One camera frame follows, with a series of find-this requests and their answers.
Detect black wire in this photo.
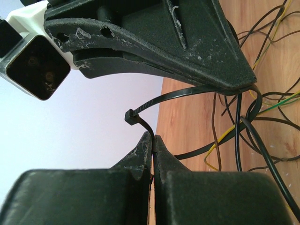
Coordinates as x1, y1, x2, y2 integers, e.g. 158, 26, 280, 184
210, 0, 300, 218

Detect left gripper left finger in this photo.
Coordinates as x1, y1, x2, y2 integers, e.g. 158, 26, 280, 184
0, 132, 152, 225

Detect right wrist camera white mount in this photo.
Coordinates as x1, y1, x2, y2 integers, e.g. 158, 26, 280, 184
0, 0, 77, 100

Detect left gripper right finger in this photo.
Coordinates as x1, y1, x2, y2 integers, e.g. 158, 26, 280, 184
153, 135, 292, 225

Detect black zip tie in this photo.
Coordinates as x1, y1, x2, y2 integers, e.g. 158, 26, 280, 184
123, 82, 262, 171

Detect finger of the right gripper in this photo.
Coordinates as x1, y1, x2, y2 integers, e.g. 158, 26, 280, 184
73, 50, 234, 95
44, 0, 256, 90

